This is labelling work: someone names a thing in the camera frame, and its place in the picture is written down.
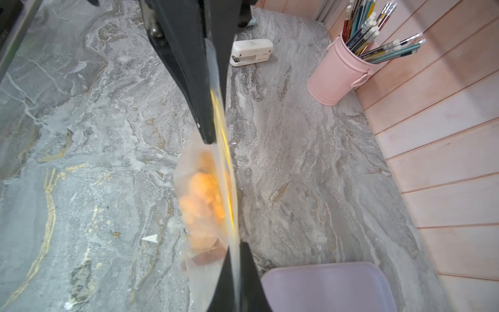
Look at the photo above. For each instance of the bundle of pencils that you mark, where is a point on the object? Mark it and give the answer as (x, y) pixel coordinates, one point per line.
(362, 26)

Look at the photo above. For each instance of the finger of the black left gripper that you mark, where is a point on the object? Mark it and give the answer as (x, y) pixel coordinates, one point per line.
(220, 19)
(176, 30)

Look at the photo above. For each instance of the lavender plastic tray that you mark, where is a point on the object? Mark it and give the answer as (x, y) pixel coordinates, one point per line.
(356, 286)

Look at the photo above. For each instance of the orange swirl cookie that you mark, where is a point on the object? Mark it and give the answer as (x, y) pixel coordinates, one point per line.
(204, 186)

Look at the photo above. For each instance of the clear resealable plastic bag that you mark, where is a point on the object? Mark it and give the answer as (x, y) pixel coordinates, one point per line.
(209, 240)

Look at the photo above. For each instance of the white stapler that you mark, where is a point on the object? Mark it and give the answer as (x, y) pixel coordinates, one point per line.
(247, 52)

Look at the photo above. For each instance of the orange round cookie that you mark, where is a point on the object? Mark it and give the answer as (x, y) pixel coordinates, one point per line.
(194, 209)

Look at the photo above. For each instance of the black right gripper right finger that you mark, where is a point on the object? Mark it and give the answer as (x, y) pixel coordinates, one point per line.
(252, 295)

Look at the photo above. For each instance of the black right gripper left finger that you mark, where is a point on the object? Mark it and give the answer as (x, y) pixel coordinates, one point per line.
(224, 295)

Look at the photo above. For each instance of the pink metal pencil cup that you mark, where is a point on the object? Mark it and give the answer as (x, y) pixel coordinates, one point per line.
(339, 72)

